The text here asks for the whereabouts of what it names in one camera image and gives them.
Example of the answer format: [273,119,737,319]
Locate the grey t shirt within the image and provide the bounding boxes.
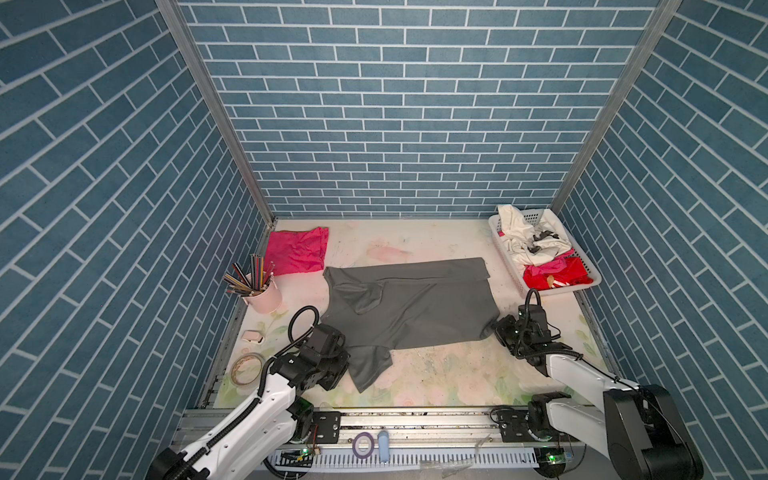
[321,257,500,393]

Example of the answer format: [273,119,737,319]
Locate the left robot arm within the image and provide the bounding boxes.
[146,324,349,479]

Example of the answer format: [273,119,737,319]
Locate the aluminium front rail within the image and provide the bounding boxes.
[157,405,685,480]

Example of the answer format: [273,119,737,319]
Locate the purple tape roll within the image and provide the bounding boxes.
[352,432,375,460]

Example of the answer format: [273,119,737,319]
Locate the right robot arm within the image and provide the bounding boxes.
[493,302,704,479]

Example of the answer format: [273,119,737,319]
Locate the coloured pencils bundle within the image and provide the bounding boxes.
[223,254,275,297]

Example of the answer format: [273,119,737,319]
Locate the left black corrugated cable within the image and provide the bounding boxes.
[167,305,322,480]

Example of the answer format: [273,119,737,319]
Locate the pink pencil cup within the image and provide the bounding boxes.
[242,280,282,314]

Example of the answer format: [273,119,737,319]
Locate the light blue small cylinder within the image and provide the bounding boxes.
[377,430,391,464]

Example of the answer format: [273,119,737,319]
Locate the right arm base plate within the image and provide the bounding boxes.
[489,405,576,443]

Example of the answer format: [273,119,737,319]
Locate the white t shirt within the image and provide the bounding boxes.
[497,205,573,266]

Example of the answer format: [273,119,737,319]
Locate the folded magenta t shirt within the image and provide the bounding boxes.
[265,227,329,276]

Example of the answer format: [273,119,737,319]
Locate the magenta garment in basket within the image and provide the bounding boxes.
[525,249,575,276]

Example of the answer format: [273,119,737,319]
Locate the left circuit board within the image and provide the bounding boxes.
[270,448,315,470]

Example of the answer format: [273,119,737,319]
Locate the red t shirt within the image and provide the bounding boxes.
[523,257,593,291]

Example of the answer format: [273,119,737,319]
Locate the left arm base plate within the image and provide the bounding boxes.
[297,411,342,445]

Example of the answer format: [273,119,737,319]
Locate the clear tape roll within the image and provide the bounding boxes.
[230,352,266,387]

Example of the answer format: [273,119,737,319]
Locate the right black cable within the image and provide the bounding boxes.
[521,288,637,391]

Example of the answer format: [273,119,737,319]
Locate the pink eraser block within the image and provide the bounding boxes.
[241,330,264,344]

